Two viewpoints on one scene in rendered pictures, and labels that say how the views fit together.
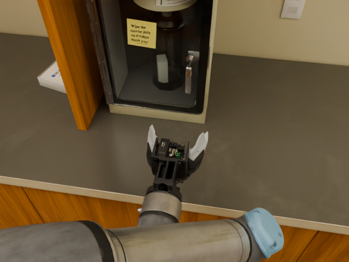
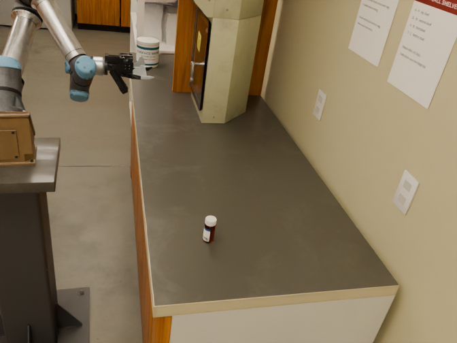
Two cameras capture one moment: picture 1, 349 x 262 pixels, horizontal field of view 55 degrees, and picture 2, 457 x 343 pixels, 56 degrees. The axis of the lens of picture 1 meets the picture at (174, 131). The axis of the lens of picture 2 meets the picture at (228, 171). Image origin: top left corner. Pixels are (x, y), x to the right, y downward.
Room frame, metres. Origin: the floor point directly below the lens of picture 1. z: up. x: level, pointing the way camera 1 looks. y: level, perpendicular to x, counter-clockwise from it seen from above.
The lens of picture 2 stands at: (0.07, -1.77, 1.79)
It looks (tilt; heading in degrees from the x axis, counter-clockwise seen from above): 31 degrees down; 63
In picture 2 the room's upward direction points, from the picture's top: 9 degrees clockwise
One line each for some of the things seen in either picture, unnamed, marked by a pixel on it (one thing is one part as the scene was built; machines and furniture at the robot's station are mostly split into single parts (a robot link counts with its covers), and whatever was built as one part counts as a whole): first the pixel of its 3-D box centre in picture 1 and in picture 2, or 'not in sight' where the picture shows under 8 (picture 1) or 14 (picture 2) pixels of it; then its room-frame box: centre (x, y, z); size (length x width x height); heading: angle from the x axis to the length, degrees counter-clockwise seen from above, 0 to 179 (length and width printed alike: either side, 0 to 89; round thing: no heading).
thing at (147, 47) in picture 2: not in sight; (147, 52); (0.68, 0.71, 1.02); 0.13 x 0.13 x 0.15
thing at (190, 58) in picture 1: (189, 75); (196, 71); (0.71, -0.04, 1.17); 0.05 x 0.03 x 0.10; 170
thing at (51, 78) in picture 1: (66, 77); not in sight; (0.96, 0.39, 0.96); 0.16 x 0.12 x 0.04; 67
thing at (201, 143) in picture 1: (200, 141); (143, 71); (0.48, -0.06, 1.17); 0.09 x 0.03 x 0.06; 139
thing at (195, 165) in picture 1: (188, 161); (132, 75); (0.44, -0.03, 1.15); 0.09 x 0.05 x 0.02; 139
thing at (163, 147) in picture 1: (168, 172); (119, 65); (0.39, 0.01, 1.17); 0.12 x 0.08 x 0.09; 170
